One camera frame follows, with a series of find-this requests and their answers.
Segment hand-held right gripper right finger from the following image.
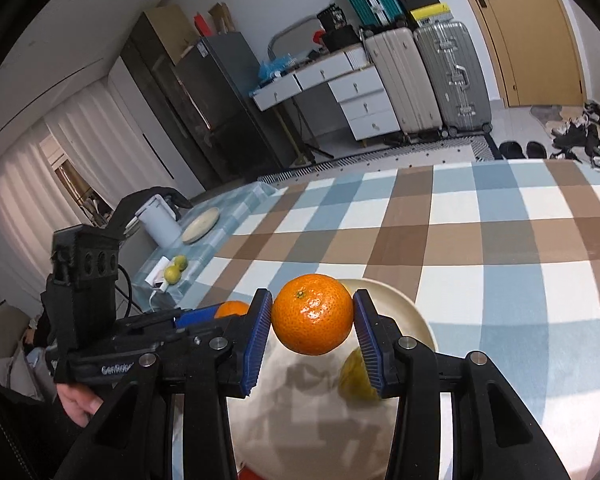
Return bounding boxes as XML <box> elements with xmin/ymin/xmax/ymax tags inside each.
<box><xmin>352</xmin><ymin>288</ymin><xmax>573</xmax><ymax>480</ymax></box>

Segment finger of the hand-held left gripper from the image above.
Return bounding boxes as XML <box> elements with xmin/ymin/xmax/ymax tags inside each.
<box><xmin>155</xmin><ymin>321</ymin><xmax>231</xmax><ymax>343</ymax></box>
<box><xmin>125</xmin><ymin>304</ymin><xmax>222</xmax><ymax>333</ymax></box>

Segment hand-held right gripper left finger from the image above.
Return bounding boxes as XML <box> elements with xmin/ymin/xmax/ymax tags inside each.
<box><xmin>55</xmin><ymin>287</ymin><xmax>273</xmax><ymax>480</ymax></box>

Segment orange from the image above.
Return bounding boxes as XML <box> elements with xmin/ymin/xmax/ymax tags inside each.
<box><xmin>271</xmin><ymin>274</ymin><xmax>355</xmax><ymax>356</ymax></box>
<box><xmin>214</xmin><ymin>301</ymin><xmax>251</xmax><ymax>320</ymax></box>

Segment large beige plate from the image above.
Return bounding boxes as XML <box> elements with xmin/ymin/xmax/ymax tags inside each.
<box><xmin>225</xmin><ymin>278</ymin><xmax>438</xmax><ymax>480</ymax></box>

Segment person's left forearm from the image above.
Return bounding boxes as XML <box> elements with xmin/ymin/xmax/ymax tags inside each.
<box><xmin>0</xmin><ymin>367</ymin><xmax>88</xmax><ymax>480</ymax></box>

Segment person's left hand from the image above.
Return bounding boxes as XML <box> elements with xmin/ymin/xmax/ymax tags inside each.
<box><xmin>55</xmin><ymin>384</ymin><xmax>104</xmax><ymax>428</ymax></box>

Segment white charger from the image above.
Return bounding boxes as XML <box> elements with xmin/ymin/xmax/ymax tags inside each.
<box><xmin>147</xmin><ymin>256</ymin><xmax>173</xmax><ymax>311</ymax></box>

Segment small beige plate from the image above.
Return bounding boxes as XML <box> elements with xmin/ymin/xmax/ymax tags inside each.
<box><xmin>181</xmin><ymin>208</ymin><xmax>221</xmax><ymax>245</ymax></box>

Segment black jacket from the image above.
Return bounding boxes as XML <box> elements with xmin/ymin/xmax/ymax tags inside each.
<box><xmin>107</xmin><ymin>186</ymin><xmax>193</xmax><ymax>241</ymax></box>

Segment white kettle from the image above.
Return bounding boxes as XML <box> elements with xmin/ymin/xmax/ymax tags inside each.
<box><xmin>135</xmin><ymin>197</ymin><xmax>183</xmax><ymax>249</ymax></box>

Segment teal checkered tablecloth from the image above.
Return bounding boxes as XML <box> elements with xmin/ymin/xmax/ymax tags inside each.
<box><xmin>132</xmin><ymin>180</ymin><xmax>276</xmax><ymax>311</ymax></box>

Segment white curtain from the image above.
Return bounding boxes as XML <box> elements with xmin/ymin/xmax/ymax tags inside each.
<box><xmin>0</xmin><ymin>80</ymin><xmax>181</xmax><ymax>321</ymax></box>

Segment white wardrobe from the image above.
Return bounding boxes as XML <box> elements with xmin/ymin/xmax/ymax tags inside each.
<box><xmin>107</xmin><ymin>57</ymin><xmax>191</xmax><ymax>196</ymax></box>

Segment dark tall cabinet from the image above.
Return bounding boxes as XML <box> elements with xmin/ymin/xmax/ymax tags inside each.
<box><xmin>120</xmin><ymin>12</ymin><xmax>221</xmax><ymax>191</ymax></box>

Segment grey refrigerator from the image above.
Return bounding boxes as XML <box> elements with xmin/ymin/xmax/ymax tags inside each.
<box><xmin>172</xmin><ymin>31</ymin><xmax>293</xmax><ymax>181</ymax></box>

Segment white desk with drawers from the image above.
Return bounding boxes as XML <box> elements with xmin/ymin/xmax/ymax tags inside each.
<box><xmin>252</xmin><ymin>45</ymin><xmax>401</xmax><ymax>153</ymax></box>

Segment blue plastic bag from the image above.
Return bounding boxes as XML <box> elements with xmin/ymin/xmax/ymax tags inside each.
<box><xmin>257</xmin><ymin>55</ymin><xmax>301</xmax><ymax>81</ymax></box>

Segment beige suitcase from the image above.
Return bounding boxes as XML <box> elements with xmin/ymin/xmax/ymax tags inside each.
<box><xmin>362</xmin><ymin>26</ymin><xmax>443</xmax><ymax>143</ymax></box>

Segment light wood cabinet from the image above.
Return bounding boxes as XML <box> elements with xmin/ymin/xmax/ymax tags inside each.
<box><xmin>145</xmin><ymin>5</ymin><xmax>201</xmax><ymax>66</ymax></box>

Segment silver suitcase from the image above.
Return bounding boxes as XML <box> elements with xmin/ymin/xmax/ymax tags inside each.
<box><xmin>412</xmin><ymin>21</ymin><xmax>494</xmax><ymax>137</ymax></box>

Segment grey door mat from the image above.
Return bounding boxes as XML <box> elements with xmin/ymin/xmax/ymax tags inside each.
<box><xmin>530</xmin><ymin>104</ymin><xmax>588</xmax><ymax>136</ymax></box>

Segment cardboard pieces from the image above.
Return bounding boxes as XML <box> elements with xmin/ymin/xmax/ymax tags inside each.
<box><xmin>207</xmin><ymin>2</ymin><xmax>236</xmax><ymax>36</ymax></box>

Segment pile of shoes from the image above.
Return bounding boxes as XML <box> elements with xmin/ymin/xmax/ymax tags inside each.
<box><xmin>550</xmin><ymin>100</ymin><xmax>600</xmax><ymax>196</ymax></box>

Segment plain black bag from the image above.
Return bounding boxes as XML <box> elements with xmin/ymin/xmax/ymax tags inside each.
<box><xmin>325</xmin><ymin>27</ymin><xmax>361</xmax><ymax>52</ymax></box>

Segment printed black bag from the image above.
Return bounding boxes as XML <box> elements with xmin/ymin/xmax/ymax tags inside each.
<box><xmin>317</xmin><ymin>5</ymin><xmax>347</xmax><ymax>31</ymax></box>

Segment yellow black shoe box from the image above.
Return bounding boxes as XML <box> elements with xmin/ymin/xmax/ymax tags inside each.
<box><xmin>409</xmin><ymin>2</ymin><xmax>453</xmax><ymax>27</ymax></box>

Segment wooden door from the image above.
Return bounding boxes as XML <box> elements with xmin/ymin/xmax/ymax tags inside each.
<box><xmin>447</xmin><ymin>0</ymin><xmax>588</xmax><ymax>108</ymax></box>

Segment black cable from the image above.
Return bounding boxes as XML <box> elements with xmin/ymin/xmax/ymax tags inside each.
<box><xmin>117</xmin><ymin>265</ymin><xmax>137</xmax><ymax>317</ymax></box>

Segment grey curved frame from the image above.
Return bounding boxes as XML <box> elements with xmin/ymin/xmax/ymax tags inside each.
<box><xmin>267</xmin><ymin>15</ymin><xmax>326</xmax><ymax>61</ymax></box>

